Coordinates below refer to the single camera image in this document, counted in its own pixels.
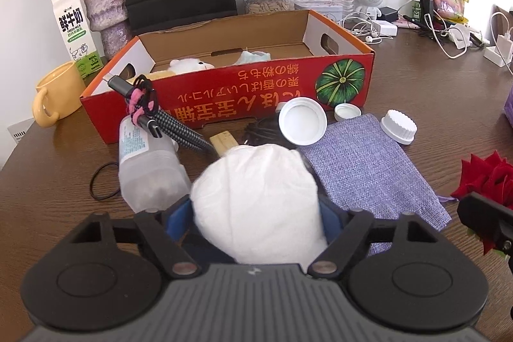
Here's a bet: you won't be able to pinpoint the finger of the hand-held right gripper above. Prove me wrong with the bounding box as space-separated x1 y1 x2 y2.
457 192 513 258

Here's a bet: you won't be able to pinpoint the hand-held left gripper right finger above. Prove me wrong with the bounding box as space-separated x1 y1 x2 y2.
307 197 438 280

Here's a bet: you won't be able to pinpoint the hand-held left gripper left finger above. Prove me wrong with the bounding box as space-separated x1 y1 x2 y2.
76 197 202 280

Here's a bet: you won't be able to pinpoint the red artificial rose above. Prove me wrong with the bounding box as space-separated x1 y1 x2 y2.
451 150 513 256

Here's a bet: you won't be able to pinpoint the translucent plastic bottle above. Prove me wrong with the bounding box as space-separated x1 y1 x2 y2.
117 117 192 212

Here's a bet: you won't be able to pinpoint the purple fabric pouch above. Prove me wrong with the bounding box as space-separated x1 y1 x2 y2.
299 113 451 256

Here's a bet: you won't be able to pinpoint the white cloth bundle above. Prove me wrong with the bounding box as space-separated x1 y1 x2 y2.
190 144 327 264

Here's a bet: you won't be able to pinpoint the braided cable bundle pink tie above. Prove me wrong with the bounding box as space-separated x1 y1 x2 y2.
102 73 219 157

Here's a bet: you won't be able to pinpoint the small shallow white cap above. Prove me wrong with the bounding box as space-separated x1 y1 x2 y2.
334 103 362 122

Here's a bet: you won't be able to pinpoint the ribbed white cap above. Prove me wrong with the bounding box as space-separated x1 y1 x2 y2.
380 110 418 145

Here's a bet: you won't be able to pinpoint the red cardboard box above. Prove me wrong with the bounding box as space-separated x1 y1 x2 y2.
79 9 376 145

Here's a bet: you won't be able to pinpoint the large white lid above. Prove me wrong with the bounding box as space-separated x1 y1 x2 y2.
278 97 328 146

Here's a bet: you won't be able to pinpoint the white tan plush toy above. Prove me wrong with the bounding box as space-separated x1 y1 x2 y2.
144 57 215 80

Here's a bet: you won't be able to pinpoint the white plug adapter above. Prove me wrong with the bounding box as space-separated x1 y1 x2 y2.
483 11 513 67

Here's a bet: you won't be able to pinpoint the yellow mug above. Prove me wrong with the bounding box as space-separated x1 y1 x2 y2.
32 61 88 127

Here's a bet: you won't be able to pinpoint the light blue face mask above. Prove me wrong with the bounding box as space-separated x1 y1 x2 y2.
232 49 273 66

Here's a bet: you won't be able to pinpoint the white printed card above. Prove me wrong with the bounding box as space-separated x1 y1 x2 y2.
7 117 38 146

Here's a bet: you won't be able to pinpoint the white square charger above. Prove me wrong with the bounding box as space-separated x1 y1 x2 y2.
374 20 399 37

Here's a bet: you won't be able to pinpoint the pink flat item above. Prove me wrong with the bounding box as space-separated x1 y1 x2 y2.
393 17 421 31

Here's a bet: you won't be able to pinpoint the white green milk carton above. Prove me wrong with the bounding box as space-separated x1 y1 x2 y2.
51 0 105 78

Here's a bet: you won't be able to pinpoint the white tin box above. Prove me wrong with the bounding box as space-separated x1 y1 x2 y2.
316 3 344 22

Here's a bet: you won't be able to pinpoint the black upright device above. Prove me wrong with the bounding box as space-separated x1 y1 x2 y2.
417 0 435 26

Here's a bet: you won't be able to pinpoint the purple textured vase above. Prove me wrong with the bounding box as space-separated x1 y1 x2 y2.
79 0 135 60

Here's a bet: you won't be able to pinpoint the black hair tie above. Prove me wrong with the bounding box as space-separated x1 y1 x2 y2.
89 162 123 201

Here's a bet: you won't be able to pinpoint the black coiled cable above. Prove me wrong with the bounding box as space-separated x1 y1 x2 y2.
240 118 295 150

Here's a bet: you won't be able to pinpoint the white charging cable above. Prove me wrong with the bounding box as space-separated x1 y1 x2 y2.
423 11 474 60

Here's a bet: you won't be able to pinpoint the white wired earphones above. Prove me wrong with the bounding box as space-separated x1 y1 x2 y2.
339 13 395 44

